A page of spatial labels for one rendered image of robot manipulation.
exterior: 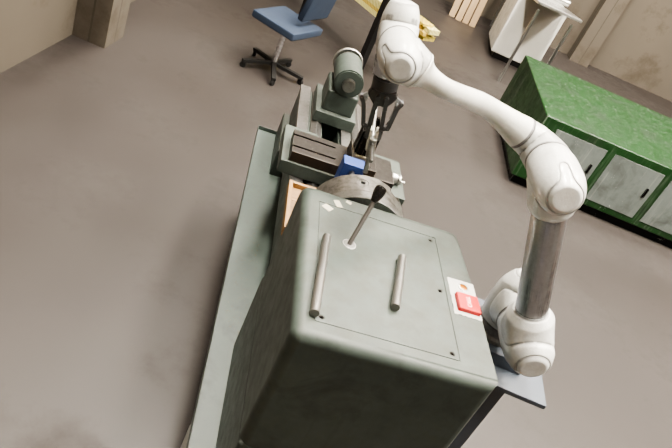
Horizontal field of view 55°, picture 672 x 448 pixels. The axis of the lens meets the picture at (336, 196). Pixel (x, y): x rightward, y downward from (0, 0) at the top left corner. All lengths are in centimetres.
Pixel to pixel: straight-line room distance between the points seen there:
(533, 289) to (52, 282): 202
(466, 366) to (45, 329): 187
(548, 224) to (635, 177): 388
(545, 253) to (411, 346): 63
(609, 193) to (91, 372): 431
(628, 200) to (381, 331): 454
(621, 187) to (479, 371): 436
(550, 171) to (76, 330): 198
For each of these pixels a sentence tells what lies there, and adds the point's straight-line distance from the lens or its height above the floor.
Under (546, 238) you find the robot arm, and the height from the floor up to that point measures 136.
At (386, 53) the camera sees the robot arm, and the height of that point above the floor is 169.
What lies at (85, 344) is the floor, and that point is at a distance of 285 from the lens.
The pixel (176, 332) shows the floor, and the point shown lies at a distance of 297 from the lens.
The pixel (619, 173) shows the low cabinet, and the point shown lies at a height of 45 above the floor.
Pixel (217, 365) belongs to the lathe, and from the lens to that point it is 218.
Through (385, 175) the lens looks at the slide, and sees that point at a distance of 260.
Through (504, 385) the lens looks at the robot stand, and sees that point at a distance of 235.
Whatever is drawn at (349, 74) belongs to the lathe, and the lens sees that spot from 294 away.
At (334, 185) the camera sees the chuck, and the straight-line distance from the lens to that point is 194.
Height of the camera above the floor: 218
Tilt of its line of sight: 31 degrees down
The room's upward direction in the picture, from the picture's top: 25 degrees clockwise
